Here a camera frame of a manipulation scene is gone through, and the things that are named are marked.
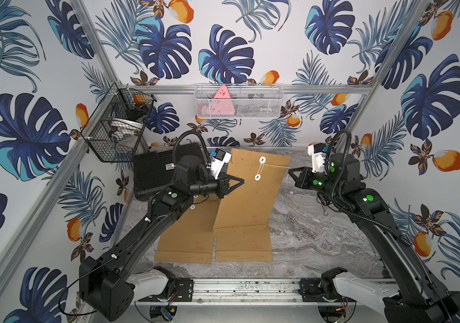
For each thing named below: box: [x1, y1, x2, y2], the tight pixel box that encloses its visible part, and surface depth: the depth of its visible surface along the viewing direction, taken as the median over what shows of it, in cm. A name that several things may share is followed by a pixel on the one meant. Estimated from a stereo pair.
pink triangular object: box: [209, 84, 235, 116], surface depth 92 cm
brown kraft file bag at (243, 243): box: [211, 224, 274, 262], surface depth 86 cm
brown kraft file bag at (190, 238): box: [154, 197, 221, 265], surface depth 86 cm
